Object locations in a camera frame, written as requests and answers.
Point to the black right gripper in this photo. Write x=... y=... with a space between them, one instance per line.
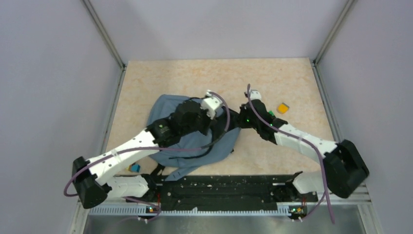
x=243 y=111

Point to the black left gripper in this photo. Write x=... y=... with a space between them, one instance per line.
x=209 y=121

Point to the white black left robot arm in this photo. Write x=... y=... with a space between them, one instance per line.
x=95 y=179

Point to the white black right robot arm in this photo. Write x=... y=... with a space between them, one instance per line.
x=342 y=169

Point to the yellow grey eraser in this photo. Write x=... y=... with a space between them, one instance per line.
x=282 y=108

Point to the colourful puzzle cube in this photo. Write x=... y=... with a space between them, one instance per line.
x=135 y=168

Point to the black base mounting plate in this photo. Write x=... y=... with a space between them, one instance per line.
x=204 y=189

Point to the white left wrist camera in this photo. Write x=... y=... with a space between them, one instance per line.
x=212 y=104

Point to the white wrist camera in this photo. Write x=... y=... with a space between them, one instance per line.
x=253 y=94
x=212 y=104

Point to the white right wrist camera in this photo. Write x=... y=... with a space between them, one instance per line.
x=253 y=94

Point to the aluminium front rail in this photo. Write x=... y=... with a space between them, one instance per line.
x=219 y=208

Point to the metal frame rail left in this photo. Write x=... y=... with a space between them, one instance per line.
x=102 y=68

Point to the metal frame rail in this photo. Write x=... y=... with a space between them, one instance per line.
x=367 y=219
x=102 y=68

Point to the metal frame rail right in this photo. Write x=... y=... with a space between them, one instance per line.
x=367 y=219

